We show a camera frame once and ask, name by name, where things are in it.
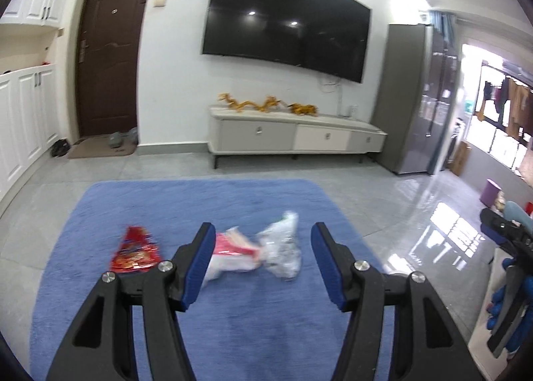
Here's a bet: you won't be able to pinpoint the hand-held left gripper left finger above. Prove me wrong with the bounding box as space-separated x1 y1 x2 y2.
45 221 217 381

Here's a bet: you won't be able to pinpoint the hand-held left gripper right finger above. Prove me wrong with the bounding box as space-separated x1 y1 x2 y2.
310 221 486 381

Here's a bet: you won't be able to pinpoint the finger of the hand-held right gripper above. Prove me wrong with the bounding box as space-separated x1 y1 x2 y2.
486 258 533 359
479 207 533 254

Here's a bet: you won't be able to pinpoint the red and white packet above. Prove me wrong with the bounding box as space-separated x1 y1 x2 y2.
204 228 267 282

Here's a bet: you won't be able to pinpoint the clear plastic bag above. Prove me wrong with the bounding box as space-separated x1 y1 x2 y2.
256 211 302 279

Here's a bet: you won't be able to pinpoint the red snack packet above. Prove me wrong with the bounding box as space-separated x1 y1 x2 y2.
109 226 162 274

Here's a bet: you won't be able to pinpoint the light blue object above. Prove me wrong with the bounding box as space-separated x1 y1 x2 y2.
504 201 526 223

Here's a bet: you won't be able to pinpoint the purple stool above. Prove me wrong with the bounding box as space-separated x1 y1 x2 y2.
480 180 502 207

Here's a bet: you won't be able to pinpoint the cardboard box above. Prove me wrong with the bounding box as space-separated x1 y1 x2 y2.
451 142 471 177

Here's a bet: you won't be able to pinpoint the balcony window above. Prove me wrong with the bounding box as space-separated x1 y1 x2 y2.
460 44 533 178

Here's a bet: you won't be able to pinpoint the blue fluffy mat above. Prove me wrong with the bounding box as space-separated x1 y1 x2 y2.
27 179 396 381

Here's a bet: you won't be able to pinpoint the hanging clothes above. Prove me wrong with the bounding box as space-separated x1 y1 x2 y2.
477 77 533 142

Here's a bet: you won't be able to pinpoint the white television stand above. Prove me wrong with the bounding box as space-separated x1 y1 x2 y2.
208 104 388 169

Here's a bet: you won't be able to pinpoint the grey double-door refrigerator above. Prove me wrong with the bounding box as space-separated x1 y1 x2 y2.
370 23 461 176

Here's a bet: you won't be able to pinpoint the grey bag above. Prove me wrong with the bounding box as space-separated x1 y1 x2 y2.
107 128 139 148

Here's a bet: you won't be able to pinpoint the brown door mat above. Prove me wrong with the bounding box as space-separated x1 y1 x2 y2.
67 137 137 160

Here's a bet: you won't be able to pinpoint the long gold dragon figurine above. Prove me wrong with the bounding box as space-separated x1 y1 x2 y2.
217 93 288 113

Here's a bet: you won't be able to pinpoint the blue curtain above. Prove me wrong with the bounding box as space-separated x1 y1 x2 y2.
429 10 456 53

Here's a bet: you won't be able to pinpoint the brown entrance door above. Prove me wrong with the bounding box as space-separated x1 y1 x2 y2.
75 0 157 142

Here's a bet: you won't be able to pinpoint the television cable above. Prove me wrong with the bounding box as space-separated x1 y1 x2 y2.
320 75 346 115

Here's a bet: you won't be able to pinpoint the black wall television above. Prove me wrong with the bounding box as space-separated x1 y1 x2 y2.
202 0 372 84

